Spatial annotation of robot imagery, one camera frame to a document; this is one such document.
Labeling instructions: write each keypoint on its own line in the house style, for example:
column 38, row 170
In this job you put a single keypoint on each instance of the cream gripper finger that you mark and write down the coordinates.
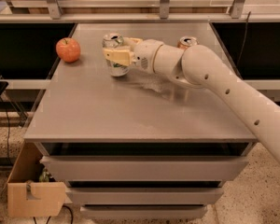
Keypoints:
column 131, row 42
column 122, row 55

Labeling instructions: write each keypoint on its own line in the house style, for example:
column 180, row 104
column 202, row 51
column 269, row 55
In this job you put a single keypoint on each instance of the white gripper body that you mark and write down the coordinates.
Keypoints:
column 145, row 55

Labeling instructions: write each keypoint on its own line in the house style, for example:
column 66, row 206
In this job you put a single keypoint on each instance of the white green 7up can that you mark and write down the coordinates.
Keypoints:
column 114, row 40

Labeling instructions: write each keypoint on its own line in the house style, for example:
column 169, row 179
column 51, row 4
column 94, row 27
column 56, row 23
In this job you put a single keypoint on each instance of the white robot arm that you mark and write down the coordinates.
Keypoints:
column 199, row 66

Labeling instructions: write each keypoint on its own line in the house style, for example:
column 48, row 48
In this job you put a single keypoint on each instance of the orange soda can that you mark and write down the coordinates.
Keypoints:
column 186, row 42

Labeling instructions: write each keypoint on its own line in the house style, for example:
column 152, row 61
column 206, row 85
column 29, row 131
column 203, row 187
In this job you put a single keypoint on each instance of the red apple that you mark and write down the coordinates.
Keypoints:
column 68, row 49

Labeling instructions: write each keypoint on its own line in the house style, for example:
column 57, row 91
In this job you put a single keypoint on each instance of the grey drawer cabinet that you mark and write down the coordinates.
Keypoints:
column 87, row 112

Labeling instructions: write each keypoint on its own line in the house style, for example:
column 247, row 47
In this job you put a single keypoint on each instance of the top grey drawer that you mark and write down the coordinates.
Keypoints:
column 141, row 168

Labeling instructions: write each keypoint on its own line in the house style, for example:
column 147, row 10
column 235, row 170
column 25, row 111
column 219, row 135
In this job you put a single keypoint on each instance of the grey drawer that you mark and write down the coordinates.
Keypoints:
column 143, row 196
column 142, row 212
column 141, row 168

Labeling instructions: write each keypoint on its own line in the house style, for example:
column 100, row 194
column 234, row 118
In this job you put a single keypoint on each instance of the green bottle in box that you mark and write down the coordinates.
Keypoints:
column 44, row 176

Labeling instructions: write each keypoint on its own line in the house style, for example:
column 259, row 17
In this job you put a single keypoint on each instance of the middle grey drawer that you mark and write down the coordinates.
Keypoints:
column 143, row 196

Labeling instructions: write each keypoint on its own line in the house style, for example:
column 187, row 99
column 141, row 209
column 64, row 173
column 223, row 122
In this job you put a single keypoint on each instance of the bottom grey drawer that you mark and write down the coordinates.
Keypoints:
column 142, row 212

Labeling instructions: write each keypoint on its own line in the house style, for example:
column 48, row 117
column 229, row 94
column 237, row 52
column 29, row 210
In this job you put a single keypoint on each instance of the cardboard box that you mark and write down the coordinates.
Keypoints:
column 26, row 195

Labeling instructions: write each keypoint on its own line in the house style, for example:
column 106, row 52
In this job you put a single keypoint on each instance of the metal frame railing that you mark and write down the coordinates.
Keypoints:
column 91, row 11

